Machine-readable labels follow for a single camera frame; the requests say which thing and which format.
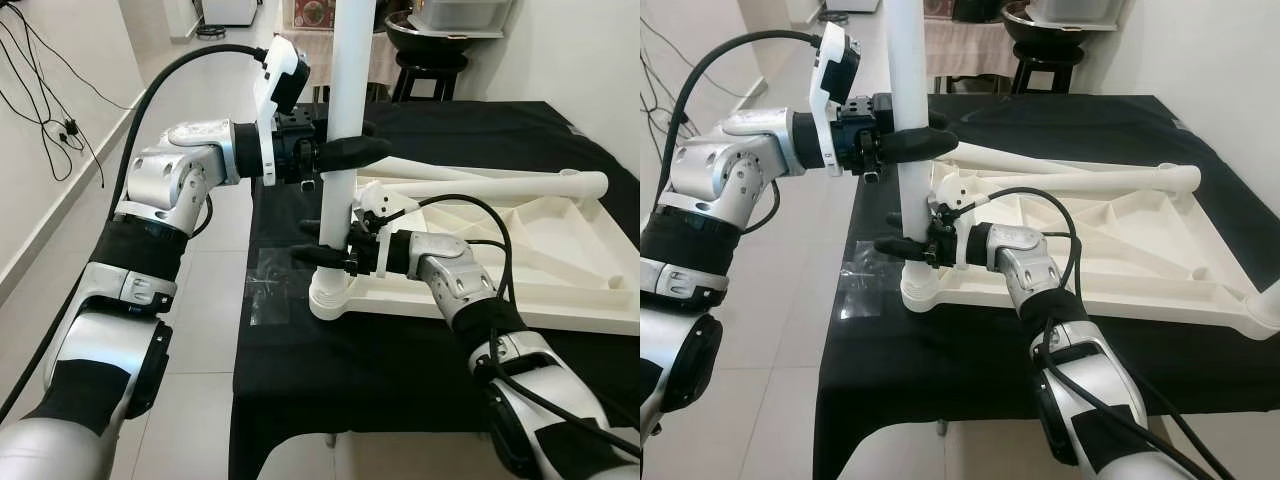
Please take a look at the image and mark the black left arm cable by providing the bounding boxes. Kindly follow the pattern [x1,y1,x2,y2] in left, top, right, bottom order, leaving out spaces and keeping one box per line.
[0,43,271,421]
[675,30,826,216]

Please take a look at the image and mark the clear container with green lid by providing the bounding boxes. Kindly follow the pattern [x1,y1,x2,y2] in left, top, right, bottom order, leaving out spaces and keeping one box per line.
[1030,0,1126,26]
[415,0,516,31]

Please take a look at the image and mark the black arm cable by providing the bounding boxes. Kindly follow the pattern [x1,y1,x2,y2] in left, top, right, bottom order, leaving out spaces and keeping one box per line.
[965,187,1216,480]
[385,193,641,461]
[675,30,826,216]
[0,43,271,421]

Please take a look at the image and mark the black wall cables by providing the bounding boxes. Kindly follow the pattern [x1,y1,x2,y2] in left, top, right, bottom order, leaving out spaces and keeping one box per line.
[0,0,106,189]
[640,15,691,141]

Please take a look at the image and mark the clear tape patch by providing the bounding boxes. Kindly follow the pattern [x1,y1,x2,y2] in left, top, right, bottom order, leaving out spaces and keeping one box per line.
[245,245,321,326]
[838,255,906,321]

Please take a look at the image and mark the table with beige cloth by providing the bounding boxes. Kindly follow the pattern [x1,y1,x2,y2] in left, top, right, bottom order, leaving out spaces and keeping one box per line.
[925,20,1016,81]
[275,25,401,101]

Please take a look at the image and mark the black stool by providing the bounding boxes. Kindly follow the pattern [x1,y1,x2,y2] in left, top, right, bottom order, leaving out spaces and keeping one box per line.
[390,50,471,103]
[1010,45,1086,98]

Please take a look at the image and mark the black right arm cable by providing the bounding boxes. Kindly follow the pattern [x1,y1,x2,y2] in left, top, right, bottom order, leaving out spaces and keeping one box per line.
[965,187,1216,480]
[385,193,641,461]

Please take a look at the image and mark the black tablecloth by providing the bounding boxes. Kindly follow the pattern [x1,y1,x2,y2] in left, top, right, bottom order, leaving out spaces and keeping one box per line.
[228,100,641,480]
[812,95,1280,480]

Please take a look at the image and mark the white plastic children table top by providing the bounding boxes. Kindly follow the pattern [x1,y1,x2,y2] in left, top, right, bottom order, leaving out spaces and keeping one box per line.
[900,160,1280,336]
[310,170,641,336]

